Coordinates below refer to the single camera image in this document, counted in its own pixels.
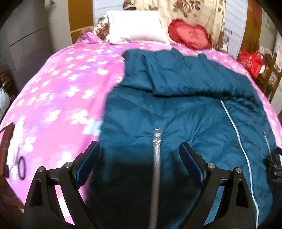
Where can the white plastic bag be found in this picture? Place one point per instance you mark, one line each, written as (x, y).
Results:
(4, 101)

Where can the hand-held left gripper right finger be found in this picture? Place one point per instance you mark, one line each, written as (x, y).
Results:
(191, 166)

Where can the red shopping bag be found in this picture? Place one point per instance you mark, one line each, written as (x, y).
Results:
(250, 60)

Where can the wooden bed headboard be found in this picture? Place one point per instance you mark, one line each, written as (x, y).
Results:
(79, 15)

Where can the pink floral bedsheet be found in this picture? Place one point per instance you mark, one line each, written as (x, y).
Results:
(61, 88)

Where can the grey wardrobe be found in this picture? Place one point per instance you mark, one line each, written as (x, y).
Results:
(28, 41)

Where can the white pillow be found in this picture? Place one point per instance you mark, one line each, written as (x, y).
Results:
(136, 26)

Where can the red heart cushion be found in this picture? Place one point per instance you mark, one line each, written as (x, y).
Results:
(189, 35)

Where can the dark brown object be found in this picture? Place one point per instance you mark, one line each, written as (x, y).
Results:
(5, 149)

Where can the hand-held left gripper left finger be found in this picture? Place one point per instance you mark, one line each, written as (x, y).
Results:
(86, 166)

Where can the wooden chair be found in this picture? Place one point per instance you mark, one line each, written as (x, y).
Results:
(269, 74)

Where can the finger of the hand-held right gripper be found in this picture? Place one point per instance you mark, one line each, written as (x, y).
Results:
(275, 164)

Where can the teal puffer jacket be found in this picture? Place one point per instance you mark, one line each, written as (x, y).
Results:
(176, 110)

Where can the cream floral quilt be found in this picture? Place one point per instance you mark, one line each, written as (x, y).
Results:
(187, 10)

